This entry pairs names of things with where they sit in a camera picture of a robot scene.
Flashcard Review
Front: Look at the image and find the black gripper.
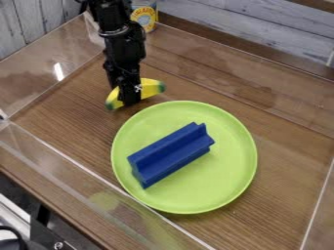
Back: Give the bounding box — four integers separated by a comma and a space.
100, 24, 145, 106

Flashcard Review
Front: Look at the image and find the yellow toy banana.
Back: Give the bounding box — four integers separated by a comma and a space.
105, 78, 165, 110

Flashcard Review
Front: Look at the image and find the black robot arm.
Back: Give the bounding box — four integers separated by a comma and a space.
87, 0, 145, 109

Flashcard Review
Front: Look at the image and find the green round plate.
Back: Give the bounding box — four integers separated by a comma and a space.
111, 101, 256, 214

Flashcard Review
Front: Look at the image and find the yellow labelled can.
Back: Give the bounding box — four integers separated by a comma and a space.
131, 0, 157, 32

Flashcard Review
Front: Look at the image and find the blue foam block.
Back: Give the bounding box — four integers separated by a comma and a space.
127, 122, 215, 188

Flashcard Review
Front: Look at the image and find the clear acrylic enclosure wall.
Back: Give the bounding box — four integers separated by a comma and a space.
0, 15, 334, 250

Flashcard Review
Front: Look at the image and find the black cable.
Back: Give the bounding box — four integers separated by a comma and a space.
0, 226, 29, 250

